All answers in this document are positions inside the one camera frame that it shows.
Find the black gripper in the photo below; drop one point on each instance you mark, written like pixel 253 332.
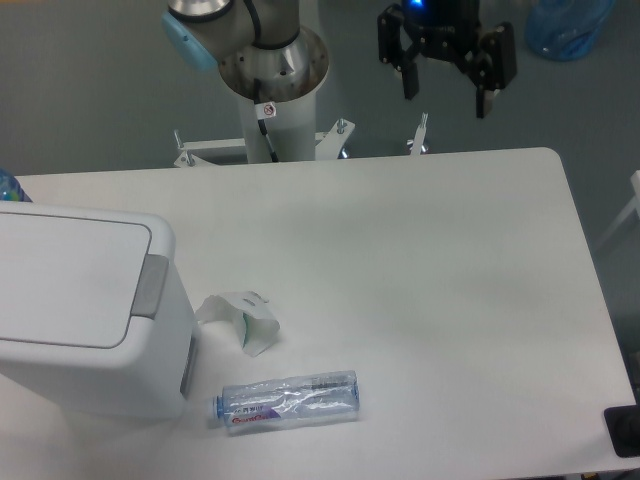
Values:
pixel 448 31

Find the white push-lid trash can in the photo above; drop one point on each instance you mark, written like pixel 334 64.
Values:
pixel 94 315

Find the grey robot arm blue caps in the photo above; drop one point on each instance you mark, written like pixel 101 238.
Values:
pixel 205 32

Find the blue bottle behind trash can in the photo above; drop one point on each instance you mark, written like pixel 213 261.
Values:
pixel 11 189

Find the blue plastic bag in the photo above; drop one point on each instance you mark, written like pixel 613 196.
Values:
pixel 565 30

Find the crumpled white paper wrapper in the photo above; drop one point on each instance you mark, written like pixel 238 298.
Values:
pixel 256 327

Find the empty clear plastic bottle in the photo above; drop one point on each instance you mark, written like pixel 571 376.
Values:
pixel 309 400

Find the black device at table edge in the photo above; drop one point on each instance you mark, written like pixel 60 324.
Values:
pixel 623 426

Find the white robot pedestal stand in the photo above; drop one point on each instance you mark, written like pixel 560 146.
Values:
pixel 280 115

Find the white frame at right edge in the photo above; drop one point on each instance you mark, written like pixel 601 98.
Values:
pixel 622 223

